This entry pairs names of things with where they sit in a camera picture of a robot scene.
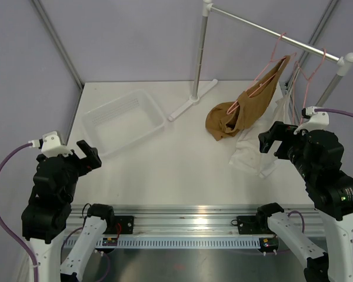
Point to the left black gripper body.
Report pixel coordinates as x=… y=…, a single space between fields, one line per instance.
x=76 y=166

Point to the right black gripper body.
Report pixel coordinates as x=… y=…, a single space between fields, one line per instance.
x=292 y=145

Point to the brown tank top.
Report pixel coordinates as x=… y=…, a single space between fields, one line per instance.
x=229 y=118

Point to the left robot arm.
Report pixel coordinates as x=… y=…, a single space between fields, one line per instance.
x=49 y=206

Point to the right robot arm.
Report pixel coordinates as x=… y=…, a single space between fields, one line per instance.
x=316 y=155

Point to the white garment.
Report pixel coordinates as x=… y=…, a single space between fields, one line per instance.
x=252 y=155

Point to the white plastic basket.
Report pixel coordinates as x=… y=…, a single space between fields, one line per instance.
x=123 y=123

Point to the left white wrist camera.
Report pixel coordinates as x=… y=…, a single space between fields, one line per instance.
x=51 y=145

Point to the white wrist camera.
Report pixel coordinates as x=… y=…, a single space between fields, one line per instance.
x=51 y=145
x=316 y=119

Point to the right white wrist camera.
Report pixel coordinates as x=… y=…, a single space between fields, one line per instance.
x=316 y=119

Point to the aluminium mounting rail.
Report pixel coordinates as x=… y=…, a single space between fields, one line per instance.
x=194 y=220

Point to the white slotted cable duct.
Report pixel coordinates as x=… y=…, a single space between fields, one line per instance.
x=179 y=243

